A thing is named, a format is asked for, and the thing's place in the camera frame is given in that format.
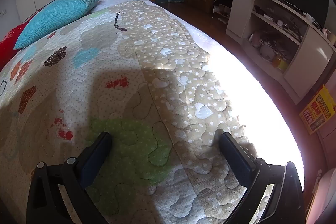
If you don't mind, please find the yellow cup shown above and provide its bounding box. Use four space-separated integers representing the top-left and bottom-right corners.
272 56 289 72

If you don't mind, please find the red patterned pillow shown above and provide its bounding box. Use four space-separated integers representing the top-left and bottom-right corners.
0 14 45 72

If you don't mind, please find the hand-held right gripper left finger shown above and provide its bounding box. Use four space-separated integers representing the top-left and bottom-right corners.
26 132 113 224

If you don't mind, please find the patchwork heart print quilt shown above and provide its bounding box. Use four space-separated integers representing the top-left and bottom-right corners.
0 1 265 224

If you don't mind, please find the turquoise knitted pillow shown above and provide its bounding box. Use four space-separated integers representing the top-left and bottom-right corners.
14 0 101 50

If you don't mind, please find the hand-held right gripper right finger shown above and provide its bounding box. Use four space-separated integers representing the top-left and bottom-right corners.
215 132 306 224

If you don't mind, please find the dark dotted strap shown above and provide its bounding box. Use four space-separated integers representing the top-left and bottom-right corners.
113 12 128 31

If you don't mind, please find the white television cabinet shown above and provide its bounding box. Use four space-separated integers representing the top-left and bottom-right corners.
226 0 336 105

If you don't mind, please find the yellow red box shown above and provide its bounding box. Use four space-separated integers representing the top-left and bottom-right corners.
299 84 336 135

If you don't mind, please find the white plastic container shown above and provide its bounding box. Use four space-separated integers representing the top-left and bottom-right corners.
306 169 336 224

